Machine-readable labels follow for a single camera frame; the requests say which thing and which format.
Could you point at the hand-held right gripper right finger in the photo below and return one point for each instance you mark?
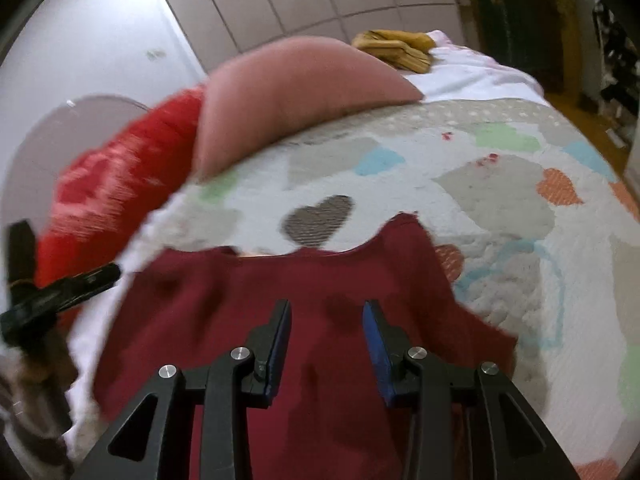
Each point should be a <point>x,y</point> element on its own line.
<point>376,350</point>

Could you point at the white fleece blanket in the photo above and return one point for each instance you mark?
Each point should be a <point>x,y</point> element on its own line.
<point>475,75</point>

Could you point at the grey rounded headboard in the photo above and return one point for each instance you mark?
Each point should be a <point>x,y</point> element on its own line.
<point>60,140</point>

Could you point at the red floral duvet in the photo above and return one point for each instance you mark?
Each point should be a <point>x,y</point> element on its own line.
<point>110,185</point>

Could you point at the heart patchwork quilt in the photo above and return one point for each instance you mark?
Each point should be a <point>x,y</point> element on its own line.
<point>425,160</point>

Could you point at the maroon fleece garment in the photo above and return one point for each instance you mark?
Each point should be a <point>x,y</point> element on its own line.
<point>320,280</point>

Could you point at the wooden door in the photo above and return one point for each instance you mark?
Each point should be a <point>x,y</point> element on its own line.
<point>525,20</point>

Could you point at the cluttered storage rack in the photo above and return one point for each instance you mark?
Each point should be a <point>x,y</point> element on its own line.
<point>617,70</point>

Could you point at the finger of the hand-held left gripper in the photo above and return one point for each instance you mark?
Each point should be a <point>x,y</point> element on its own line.
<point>22,252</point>
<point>87,284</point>

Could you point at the yellow folded cloth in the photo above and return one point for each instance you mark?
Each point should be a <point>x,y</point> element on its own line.
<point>395,47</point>

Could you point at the person's left forearm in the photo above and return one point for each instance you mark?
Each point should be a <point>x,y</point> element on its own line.
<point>35,410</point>

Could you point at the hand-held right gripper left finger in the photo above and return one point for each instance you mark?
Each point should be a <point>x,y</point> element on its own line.
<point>277,350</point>

